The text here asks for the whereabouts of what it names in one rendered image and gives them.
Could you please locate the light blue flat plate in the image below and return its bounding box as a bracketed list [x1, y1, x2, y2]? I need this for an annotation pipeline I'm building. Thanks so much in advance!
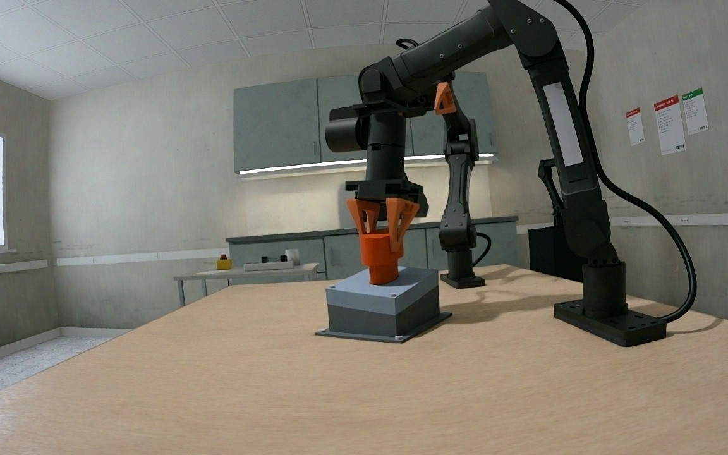
[325, 266, 439, 315]

